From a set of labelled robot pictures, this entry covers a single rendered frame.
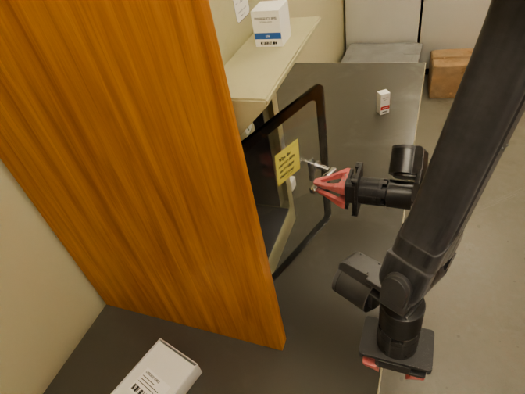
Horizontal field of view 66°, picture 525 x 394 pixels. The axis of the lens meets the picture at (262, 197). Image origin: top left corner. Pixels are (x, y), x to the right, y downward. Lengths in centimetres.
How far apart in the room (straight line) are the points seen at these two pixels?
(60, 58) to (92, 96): 6
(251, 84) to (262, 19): 14
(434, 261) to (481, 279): 182
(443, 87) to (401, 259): 315
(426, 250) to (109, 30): 44
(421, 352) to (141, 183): 50
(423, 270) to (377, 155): 93
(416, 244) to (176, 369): 62
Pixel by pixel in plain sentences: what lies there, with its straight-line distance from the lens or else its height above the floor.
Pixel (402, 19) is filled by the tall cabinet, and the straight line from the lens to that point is 380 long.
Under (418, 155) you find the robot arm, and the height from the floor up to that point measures 127.
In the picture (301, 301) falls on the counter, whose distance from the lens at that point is 101.
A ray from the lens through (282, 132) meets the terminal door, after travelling 79.
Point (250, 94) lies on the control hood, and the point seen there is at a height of 151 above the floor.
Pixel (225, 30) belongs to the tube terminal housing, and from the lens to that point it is 72.
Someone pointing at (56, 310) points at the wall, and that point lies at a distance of 110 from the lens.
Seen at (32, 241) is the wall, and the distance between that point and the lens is 100.
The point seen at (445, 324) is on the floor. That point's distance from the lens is 212.
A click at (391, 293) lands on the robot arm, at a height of 135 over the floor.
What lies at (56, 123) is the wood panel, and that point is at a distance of 70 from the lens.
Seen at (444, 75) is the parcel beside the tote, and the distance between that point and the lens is 356.
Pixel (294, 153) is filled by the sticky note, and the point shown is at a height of 128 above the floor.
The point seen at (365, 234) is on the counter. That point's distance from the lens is 113.
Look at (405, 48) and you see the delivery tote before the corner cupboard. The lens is 372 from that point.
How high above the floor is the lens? 178
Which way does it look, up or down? 41 degrees down
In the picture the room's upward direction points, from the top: 12 degrees counter-clockwise
